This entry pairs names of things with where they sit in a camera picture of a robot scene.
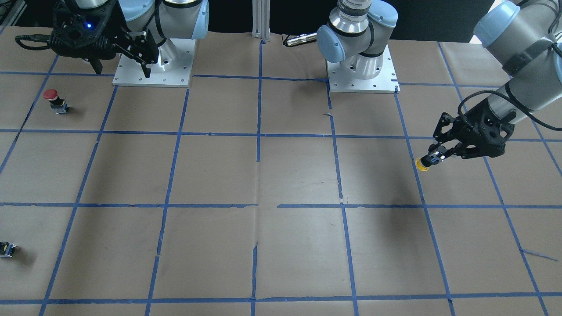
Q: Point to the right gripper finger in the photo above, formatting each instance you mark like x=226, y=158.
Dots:
x=139, y=46
x=96, y=64

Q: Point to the aluminium frame post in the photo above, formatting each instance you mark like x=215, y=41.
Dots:
x=261, y=20

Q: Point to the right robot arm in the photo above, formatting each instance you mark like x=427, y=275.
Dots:
x=166, y=19

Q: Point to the yellow push button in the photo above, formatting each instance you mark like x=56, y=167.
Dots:
x=432, y=158

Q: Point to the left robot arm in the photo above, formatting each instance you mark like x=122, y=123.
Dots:
x=521, y=36

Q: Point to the red push button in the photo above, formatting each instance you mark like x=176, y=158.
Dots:
x=57, y=104

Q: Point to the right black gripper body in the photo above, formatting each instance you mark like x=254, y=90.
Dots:
x=115, y=27

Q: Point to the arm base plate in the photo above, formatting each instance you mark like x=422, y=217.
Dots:
x=172, y=69
x=360, y=74

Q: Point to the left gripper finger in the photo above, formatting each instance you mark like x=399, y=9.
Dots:
x=445, y=131
x=465, y=151

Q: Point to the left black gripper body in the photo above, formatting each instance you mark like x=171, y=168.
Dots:
x=470, y=123

